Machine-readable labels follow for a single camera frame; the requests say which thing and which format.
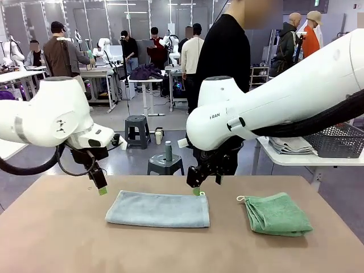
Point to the standing person in black clothes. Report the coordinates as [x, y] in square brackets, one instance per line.
[130, 51]

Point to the low grey plastic stool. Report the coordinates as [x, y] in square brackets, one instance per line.
[159, 163]

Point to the purple cloth bundle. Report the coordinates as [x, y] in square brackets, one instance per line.
[7, 95]

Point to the grey desk with white legs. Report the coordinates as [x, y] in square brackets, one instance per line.
[98, 72]

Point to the light blue terry towel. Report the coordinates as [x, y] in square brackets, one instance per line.
[159, 210]

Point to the long white workbench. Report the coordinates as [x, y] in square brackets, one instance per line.
[17, 75]

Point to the mannequin in orange garment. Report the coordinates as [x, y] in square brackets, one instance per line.
[310, 42]

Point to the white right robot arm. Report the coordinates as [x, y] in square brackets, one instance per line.
[284, 94]

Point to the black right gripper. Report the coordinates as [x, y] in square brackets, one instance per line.
[211, 160]

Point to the white computer tower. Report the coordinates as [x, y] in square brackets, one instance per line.
[129, 89]

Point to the person in red sweater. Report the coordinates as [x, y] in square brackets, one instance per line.
[157, 54]

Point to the white shoe rack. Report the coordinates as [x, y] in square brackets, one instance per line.
[260, 75]

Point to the folded grey towel stack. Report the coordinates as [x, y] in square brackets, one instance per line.
[290, 145]

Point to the white table with basket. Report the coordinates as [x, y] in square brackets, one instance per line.
[298, 160]

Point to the tall grey plastic stool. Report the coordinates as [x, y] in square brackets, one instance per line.
[136, 120]

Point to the mannequin in dark jacket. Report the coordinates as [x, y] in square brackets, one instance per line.
[285, 48]

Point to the grey plastic lattice basket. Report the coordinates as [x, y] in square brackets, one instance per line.
[341, 142]

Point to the man in brown shirt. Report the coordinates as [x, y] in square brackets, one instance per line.
[55, 57]

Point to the white rounded-corner table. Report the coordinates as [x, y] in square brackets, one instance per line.
[8, 148]

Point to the narrow white standing desk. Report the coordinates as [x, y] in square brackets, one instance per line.
[144, 96]

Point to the black tripod beside mannequins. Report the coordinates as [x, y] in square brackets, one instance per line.
[298, 48]

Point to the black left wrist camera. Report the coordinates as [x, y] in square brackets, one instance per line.
[115, 140]

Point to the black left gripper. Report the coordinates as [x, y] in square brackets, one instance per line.
[82, 156]

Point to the dark green bottle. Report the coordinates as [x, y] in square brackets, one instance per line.
[168, 152]

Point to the seated person in grey hoodie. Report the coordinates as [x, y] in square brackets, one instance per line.
[35, 58]

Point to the person in black beside cream sweater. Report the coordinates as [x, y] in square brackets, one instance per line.
[183, 44]

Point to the person in black t-shirt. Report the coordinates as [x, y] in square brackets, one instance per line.
[224, 51]

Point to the purple garment pile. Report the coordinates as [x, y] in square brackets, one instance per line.
[145, 72]

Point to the slim black tripod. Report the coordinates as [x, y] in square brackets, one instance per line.
[125, 68]

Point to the small white background robot arm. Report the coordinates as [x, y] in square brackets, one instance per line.
[105, 45]

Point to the green terry towel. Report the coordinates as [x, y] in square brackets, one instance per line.
[276, 216]

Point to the white tumbler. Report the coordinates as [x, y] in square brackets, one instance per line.
[158, 138]

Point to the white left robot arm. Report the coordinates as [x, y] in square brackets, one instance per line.
[42, 119]

